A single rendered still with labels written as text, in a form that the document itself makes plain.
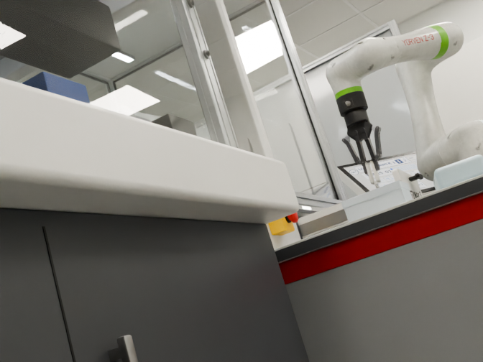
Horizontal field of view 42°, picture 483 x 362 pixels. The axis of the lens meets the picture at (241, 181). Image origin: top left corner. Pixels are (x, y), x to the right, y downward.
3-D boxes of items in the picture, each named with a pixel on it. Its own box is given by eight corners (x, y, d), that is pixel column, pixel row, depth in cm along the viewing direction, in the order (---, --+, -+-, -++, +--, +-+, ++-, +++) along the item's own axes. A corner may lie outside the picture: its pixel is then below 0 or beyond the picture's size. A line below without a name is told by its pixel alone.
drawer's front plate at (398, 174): (428, 209, 202) (415, 177, 204) (410, 204, 176) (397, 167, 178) (422, 210, 202) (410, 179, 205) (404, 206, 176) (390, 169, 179)
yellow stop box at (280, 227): (297, 230, 174) (290, 205, 175) (287, 229, 167) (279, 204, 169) (281, 235, 176) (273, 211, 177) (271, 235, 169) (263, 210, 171)
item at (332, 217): (420, 206, 201) (413, 188, 203) (403, 202, 178) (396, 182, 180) (307, 246, 217) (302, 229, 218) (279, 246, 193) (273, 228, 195)
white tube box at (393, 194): (416, 206, 132) (407, 183, 133) (407, 204, 124) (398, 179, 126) (360, 226, 137) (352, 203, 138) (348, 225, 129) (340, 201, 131)
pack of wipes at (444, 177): (439, 200, 134) (431, 180, 135) (484, 184, 132) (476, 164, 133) (440, 190, 120) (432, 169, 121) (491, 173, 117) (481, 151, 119)
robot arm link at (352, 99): (367, 95, 209) (342, 105, 213) (357, 87, 198) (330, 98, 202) (373, 111, 208) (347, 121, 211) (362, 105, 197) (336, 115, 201)
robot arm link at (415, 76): (439, 189, 226) (409, 64, 247) (475, 171, 213) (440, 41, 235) (412, 184, 219) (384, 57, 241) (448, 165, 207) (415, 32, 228)
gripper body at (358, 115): (338, 115, 203) (346, 143, 201) (364, 106, 200) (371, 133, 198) (346, 119, 210) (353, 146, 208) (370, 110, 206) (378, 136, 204)
